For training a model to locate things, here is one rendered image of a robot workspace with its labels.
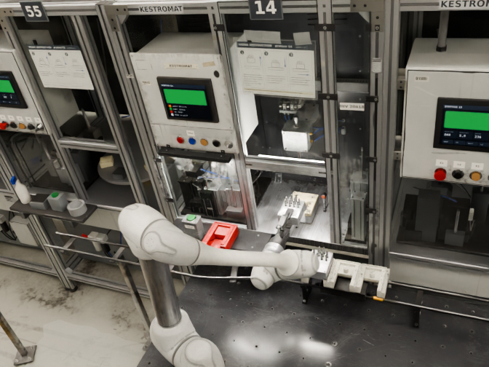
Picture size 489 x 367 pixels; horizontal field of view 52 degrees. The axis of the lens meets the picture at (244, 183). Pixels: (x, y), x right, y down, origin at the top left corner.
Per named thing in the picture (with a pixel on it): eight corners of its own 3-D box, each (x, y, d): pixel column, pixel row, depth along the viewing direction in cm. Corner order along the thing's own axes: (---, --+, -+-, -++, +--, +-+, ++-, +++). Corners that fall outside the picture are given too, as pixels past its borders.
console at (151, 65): (153, 148, 232) (125, 55, 205) (181, 118, 252) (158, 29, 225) (236, 157, 216) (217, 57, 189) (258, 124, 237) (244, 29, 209)
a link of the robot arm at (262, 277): (266, 268, 217) (292, 265, 209) (254, 295, 206) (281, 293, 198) (255, 250, 212) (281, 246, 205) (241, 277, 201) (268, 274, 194)
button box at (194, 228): (186, 239, 248) (180, 221, 241) (193, 228, 253) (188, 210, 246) (200, 241, 245) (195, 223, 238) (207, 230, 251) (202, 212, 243)
